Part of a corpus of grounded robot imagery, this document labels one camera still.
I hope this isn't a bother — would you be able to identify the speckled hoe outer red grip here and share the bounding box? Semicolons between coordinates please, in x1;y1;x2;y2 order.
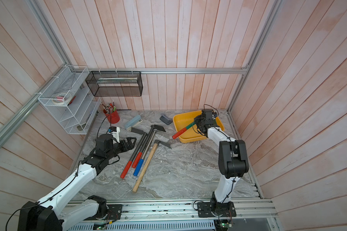
120;127;147;179

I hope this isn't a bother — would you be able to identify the red metal pencil cup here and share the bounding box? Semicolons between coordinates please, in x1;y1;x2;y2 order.
104;110;120;124

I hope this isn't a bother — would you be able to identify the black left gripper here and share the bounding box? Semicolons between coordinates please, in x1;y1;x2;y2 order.
106;137;137;159

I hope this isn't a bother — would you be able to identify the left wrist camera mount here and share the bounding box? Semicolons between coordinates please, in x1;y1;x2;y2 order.
108;126;120;143

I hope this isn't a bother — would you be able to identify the yellow plastic storage box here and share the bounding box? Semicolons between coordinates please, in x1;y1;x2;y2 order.
173;111;231;144

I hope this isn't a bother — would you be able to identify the white wire mesh shelf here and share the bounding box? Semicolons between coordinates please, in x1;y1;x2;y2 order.
38;65;101;135

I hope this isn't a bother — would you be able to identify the black wire mesh basket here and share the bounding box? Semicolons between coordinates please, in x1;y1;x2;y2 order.
85;71;143;97

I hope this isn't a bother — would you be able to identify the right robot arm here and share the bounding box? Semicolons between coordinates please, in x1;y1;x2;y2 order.
194;109;249;206

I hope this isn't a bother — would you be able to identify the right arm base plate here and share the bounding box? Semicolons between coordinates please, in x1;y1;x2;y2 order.
196;202;237;218

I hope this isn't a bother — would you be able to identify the light blue stapler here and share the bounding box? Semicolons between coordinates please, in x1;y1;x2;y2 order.
124;115;143;131

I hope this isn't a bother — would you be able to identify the wooden handle hoe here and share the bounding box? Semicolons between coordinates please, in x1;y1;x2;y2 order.
132;140;171;193

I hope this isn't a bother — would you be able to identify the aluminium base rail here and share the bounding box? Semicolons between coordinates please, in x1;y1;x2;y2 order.
107;197;278;222

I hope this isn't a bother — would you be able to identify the green hoe red grip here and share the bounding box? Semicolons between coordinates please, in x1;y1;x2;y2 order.
172;122;195;139

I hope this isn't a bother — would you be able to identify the speckled hoe red grip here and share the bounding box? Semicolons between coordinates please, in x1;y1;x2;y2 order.
132;125;166;168
120;127;147;179

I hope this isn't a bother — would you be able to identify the tape roll on shelf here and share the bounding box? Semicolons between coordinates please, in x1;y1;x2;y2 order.
52;92;71;105

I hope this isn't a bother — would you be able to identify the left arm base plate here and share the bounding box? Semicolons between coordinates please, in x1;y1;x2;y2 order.
85;204;122;220

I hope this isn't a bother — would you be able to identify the speckled hoe inner red grip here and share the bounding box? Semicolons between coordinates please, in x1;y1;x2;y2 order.
132;125;166;168

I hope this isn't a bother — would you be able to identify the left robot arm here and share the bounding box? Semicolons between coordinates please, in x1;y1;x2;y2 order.
18;133;136;231

